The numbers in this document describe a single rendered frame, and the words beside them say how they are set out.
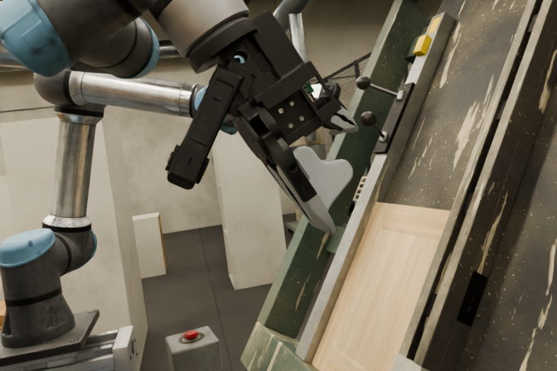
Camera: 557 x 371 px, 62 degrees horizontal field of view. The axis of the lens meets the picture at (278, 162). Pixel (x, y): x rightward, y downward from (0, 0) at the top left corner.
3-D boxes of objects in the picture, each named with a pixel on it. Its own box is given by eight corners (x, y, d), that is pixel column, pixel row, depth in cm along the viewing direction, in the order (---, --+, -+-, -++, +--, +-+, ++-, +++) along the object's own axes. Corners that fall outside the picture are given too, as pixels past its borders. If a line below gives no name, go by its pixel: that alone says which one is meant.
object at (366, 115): (376, 145, 120) (355, 121, 110) (382, 132, 120) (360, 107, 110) (389, 147, 117) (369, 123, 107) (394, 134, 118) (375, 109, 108)
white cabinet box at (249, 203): (229, 275, 527) (205, 95, 519) (278, 266, 538) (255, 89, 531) (234, 290, 468) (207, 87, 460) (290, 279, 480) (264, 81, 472)
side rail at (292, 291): (288, 331, 137) (256, 320, 133) (418, 17, 156) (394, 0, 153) (296, 339, 131) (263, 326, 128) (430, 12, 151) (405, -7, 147)
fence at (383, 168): (307, 358, 112) (294, 353, 111) (443, 25, 129) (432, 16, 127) (317, 366, 107) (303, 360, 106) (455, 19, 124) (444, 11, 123)
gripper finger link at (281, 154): (322, 195, 40) (265, 110, 39) (308, 204, 40) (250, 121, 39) (307, 190, 45) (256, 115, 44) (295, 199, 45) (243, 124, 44)
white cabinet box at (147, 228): (121, 273, 601) (113, 219, 598) (167, 265, 612) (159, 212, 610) (116, 282, 557) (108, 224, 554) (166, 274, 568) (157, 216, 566)
